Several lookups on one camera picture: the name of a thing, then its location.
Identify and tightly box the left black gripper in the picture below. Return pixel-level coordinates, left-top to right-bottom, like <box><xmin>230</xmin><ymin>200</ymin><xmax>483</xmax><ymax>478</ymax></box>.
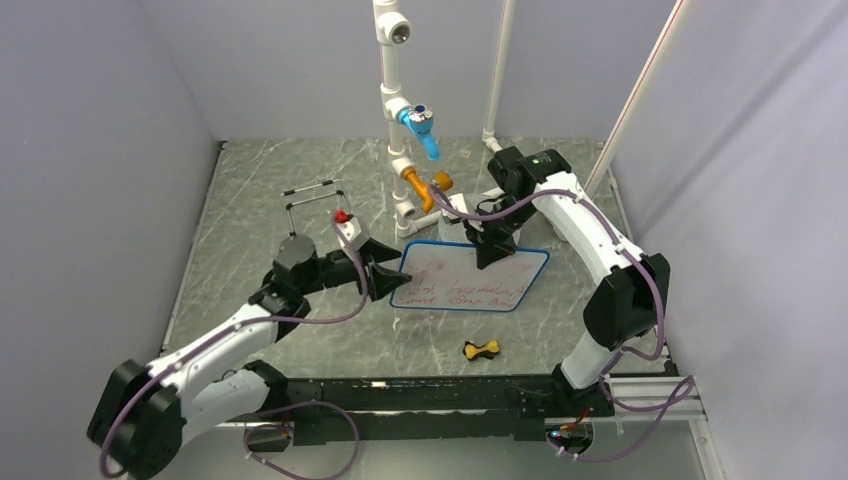
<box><xmin>299</xmin><ymin>237</ymin><xmax>411</xmax><ymax>300</ymax></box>

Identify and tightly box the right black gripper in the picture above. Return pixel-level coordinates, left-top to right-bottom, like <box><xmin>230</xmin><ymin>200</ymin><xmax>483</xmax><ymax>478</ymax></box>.
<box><xmin>463</xmin><ymin>195</ymin><xmax>538</xmax><ymax>269</ymax></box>

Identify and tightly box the blue framed whiteboard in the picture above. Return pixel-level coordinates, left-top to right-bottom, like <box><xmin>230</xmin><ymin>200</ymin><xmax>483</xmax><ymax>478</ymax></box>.
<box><xmin>389</xmin><ymin>240</ymin><xmax>550</xmax><ymax>313</ymax></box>

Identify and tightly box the yellow black eraser pad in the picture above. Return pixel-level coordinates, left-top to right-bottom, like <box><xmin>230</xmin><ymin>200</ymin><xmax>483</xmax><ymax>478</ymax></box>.
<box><xmin>462</xmin><ymin>339</ymin><xmax>501</xmax><ymax>361</ymax></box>

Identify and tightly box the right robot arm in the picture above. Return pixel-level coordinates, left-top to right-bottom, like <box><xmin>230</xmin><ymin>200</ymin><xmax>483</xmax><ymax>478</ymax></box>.
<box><xmin>464</xmin><ymin>147</ymin><xmax>670</xmax><ymax>415</ymax></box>

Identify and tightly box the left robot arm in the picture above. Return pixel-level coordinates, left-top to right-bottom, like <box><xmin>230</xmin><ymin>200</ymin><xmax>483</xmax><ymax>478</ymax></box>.
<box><xmin>86</xmin><ymin>234</ymin><xmax>412</xmax><ymax>479</ymax></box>

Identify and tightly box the orange plastic tap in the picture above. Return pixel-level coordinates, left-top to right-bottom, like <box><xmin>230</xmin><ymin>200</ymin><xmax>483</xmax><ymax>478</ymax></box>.
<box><xmin>400</xmin><ymin>166</ymin><xmax>453</xmax><ymax>213</ymax></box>

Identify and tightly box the blue plastic tap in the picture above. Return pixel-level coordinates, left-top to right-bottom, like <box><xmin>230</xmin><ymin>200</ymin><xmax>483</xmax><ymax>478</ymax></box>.
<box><xmin>397</xmin><ymin>104</ymin><xmax>441</xmax><ymax>161</ymax></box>

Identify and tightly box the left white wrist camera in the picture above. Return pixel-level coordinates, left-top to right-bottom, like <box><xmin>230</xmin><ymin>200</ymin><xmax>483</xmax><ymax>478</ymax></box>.
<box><xmin>333</xmin><ymin>209</ymin><xmax>370</xmax><ymax>253</ymax></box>

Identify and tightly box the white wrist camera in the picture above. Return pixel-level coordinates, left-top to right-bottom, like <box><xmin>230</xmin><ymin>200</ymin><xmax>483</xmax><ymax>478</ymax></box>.
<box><xmin>442</xmin><ymin>193</ymin><xmax>486</xmax><ymax>225</ymax></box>
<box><xmin>333</xmin><ymin>209</ymin><xmax>370</xmax><ymax>253</ymax></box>

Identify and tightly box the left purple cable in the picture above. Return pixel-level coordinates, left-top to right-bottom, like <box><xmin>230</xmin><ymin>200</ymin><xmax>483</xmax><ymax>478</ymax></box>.
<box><xmin>99</xmin><ymin>215</ymin><xmax>370</xmax><ymax>480</ymax></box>

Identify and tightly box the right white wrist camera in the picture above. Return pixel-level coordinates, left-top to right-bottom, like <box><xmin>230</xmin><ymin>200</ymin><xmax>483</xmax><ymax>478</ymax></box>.
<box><xmin>442</xmin><ymin>193</ymin><xmax>486</xmax><ymax>225</ymax></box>

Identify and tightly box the black wire whiteboard stand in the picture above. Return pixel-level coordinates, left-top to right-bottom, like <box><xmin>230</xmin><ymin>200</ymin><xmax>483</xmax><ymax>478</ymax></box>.
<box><xmin>280</xmin><ymin>178</ymin><xmax>352</xmax><ymax>236</ymax></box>

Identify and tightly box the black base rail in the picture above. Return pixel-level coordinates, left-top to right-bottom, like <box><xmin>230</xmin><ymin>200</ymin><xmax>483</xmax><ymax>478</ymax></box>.
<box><xmin>239</xmin><ymin>374</ymin><xmax>613</xmax><ymax>446</ymax></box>

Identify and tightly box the white PVC pipe frame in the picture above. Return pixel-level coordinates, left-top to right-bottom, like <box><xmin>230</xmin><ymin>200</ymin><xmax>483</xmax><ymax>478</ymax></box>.
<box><xmin>370</xmin><ymin>0</ymin><xmax>690</xmax><ymax>240</ymax></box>

